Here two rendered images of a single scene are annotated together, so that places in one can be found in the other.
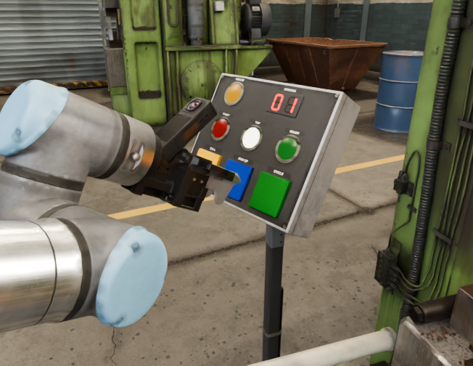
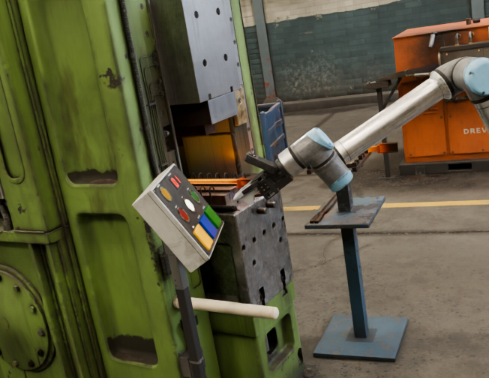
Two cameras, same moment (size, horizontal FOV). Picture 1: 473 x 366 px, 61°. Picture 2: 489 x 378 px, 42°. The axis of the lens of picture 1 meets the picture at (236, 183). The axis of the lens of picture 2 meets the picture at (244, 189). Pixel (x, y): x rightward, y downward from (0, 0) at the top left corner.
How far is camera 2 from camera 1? 259 cm
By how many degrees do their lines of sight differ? 117
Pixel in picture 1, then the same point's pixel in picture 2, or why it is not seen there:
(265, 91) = (168, 182)
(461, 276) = not seen: hidden behind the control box
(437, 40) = (138, 139)
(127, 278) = not seen: hidden behind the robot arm
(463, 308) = (227, 200)
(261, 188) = (211, 217)
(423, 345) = (242, 211)
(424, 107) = (145, 170)
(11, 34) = not seen: outside the picture
